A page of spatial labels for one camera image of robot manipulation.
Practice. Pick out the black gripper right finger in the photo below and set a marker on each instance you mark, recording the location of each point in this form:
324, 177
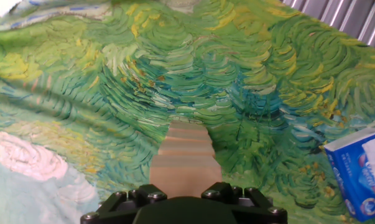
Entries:
255, 205

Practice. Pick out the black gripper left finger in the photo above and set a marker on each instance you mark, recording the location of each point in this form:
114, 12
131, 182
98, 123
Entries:
118, 205

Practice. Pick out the blue tissue pack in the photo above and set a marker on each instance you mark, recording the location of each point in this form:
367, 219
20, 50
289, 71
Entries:
352, 174

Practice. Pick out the painted landscape cloth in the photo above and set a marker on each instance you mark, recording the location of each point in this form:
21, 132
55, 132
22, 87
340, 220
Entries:
112, 77

